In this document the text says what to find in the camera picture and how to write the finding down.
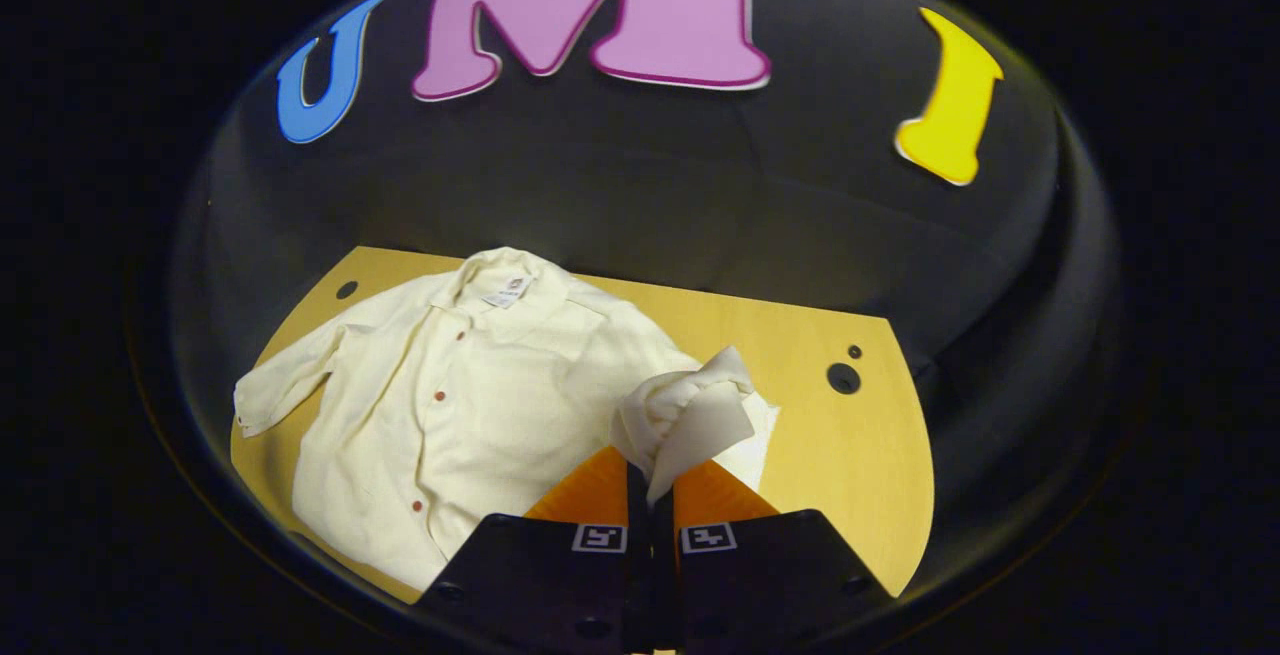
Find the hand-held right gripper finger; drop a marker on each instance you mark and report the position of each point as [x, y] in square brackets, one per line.
[665, 545]
[640, 535]

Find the black backdrop cloth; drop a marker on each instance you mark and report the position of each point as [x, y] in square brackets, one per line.
[650, 185]

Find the cream button shirt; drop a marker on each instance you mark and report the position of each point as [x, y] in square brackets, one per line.
[480, 415]

